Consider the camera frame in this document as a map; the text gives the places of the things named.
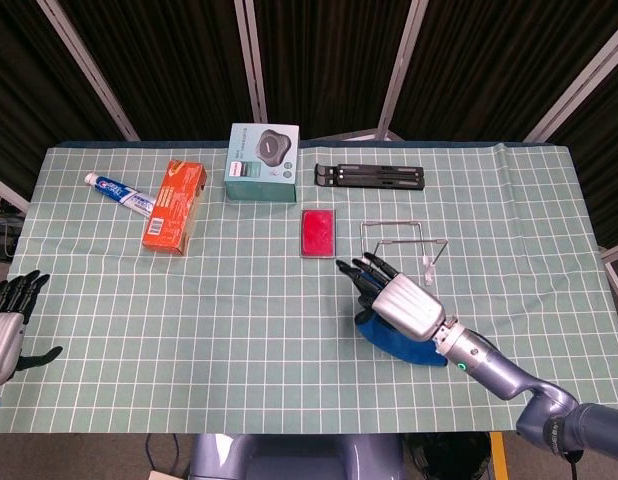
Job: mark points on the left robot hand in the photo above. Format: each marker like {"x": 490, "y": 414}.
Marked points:
{"x": 1, "y": 340}

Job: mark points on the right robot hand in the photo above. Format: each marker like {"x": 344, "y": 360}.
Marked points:
{"x": 409, "y": 305}

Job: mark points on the grey and blue towel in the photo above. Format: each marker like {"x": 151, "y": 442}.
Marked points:
{"x": 404, "y": 350}

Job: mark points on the red ink pad case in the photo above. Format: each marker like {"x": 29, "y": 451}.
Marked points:
{"x": 318, "y": 234}

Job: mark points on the black folding stand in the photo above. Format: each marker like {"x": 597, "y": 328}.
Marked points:
{"x": 374, "y": 176}

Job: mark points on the white metal bar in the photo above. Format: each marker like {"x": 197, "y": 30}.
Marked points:
{"x": 9, "y": 195}

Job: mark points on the black bag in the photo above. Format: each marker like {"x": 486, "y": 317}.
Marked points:
{"x": 446, "y": 457}

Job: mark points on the green checkered tablecloth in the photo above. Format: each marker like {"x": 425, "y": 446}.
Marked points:
{"x": 239, "y": 325}

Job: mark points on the yellow strip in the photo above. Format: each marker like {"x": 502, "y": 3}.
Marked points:
{"x": 497, "y": 457}

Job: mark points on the blue white toothpaste tube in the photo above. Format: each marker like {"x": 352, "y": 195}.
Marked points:
{"x": 119, "y": 192}

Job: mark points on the purple grey robot torso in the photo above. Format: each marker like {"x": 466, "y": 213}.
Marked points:
{"x": 289, "y": 460}

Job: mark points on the teal speaker box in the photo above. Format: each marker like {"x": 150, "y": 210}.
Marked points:
{"x": 261, "y": 165}

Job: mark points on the orange carton box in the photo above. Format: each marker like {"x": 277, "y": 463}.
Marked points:
{"x": 174, "y": 210}

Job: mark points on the black pleated curtain panel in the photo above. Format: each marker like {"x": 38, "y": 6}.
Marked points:
{"x": 179, "y": 65}
{"x": 489, "y": 65}
{"x": 604, "y": 150}
{"x": 29, "y": 100}
{"x": 329, "y": 60}

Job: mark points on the white metal frame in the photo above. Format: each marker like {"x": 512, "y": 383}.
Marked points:
{"x": 614, "y": 252}

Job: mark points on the white partition frame post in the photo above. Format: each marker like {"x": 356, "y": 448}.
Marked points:
{"x": 579, "y": 90}
{"x": 403, "y": 65}
{"x": 91, "y": 72}
{"x": 251, "y": 60}

